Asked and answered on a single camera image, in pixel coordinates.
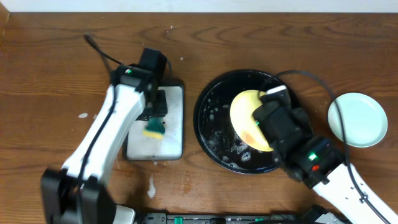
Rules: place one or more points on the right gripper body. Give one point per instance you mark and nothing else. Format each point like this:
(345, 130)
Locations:
(300, 124)

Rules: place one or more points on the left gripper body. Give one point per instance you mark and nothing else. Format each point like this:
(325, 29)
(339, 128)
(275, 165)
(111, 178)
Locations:
(156, 110)

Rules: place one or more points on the yellow plate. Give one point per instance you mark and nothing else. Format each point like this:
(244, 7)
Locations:
(246, 127)

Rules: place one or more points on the green yellow sponge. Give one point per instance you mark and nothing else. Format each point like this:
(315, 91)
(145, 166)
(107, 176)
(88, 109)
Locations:
(154, 128)

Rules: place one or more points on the light green plate front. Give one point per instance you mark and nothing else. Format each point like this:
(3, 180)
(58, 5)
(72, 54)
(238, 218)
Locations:
(361, 118)

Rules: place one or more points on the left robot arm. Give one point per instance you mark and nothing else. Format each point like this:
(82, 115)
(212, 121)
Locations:
(77, 193)

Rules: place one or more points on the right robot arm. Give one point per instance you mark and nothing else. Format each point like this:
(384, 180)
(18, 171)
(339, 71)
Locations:
(315, 160)

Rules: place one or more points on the black round tray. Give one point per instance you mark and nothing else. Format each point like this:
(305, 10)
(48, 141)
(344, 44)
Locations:
(213, 128)

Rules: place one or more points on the black rectangular soap tray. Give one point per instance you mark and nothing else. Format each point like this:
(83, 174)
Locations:
(140, 147)

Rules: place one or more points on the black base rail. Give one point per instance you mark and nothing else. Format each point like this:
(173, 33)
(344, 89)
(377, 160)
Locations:
(163, 218)

